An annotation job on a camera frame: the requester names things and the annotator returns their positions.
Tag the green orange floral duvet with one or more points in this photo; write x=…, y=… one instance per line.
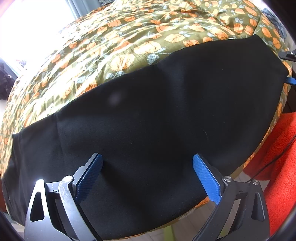
x=119, y=38

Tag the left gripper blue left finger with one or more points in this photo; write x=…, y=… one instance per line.
x=54, y=211

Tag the orange fluffy rug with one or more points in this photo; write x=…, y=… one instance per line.
x=275, y=162

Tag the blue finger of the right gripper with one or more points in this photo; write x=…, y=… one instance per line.
x=290, y=80

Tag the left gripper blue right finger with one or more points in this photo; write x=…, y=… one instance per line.
x=251, y=221

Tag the black pants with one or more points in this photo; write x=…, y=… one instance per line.
x=216, y=99

